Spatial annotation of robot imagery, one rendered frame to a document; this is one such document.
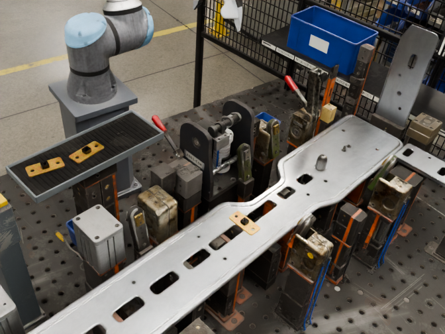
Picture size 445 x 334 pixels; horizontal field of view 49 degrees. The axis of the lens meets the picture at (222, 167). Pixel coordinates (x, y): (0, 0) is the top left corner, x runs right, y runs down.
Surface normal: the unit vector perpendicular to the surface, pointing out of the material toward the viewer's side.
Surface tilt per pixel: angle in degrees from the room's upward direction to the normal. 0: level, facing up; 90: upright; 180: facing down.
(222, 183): 0
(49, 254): 0
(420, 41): 90
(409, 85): 90
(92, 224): 0
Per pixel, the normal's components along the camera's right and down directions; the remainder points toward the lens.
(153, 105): 0.07, -0.75
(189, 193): 0.71, 0.51
